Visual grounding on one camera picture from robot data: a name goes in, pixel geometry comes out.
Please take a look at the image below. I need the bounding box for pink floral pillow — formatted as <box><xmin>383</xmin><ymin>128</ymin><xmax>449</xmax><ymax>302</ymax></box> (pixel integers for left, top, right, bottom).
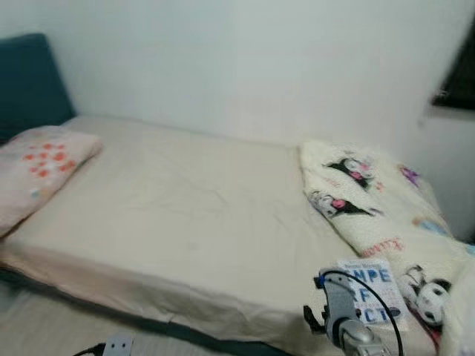
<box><xmin>0</xmin><ymin>126</ymin><xmax>103</xmax><ymax>238</ymax></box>

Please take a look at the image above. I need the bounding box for blue and white book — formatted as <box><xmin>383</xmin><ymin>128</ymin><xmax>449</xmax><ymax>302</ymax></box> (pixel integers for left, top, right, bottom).
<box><xmin>335</xmin><ymin>258</ymin><xmax>410</xmax><ymax>333</ymax></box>

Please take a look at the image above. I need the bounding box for cream cartoon print blanket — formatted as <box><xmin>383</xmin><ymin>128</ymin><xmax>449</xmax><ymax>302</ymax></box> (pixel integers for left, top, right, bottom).
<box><xmin>299</xmin><ymin>141</ymin><xmax>475</xmax><ymax>356</ymax></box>

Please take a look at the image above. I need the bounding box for mattress with cream sheet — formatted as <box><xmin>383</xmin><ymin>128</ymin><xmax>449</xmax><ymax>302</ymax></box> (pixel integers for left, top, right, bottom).
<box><xmin>0</xmin><ymin>115</ymin><xmax>475</xmax><ymax>356</ymax></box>

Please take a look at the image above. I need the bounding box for teal upholstered headboard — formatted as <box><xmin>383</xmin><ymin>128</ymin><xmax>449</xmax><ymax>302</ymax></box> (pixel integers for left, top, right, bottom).
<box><xmin>0</xmin><ymin>33</ymin><xmax>76</xmax><ymax>142</ymax></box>

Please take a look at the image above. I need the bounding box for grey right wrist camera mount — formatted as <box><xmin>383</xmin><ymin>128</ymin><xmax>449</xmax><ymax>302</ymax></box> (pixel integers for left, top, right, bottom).
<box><xmin>321</xmin><ymin>268</ymin><xmax>358</xmax><ymax>327</ymax></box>

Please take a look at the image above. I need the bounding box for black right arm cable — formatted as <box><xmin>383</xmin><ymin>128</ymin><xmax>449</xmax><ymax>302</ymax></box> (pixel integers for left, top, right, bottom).
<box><xmin>315</xmin><ymin>268</ymin><xmax>405</xmax><ymax>356</ymax></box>

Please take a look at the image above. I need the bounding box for teal bed frame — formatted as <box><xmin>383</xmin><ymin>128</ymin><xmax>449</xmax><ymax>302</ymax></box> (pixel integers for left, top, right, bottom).
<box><xmin>0</xmin><ymin>266</ymin><xmax>298</xmax><ymax>356</ymax></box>

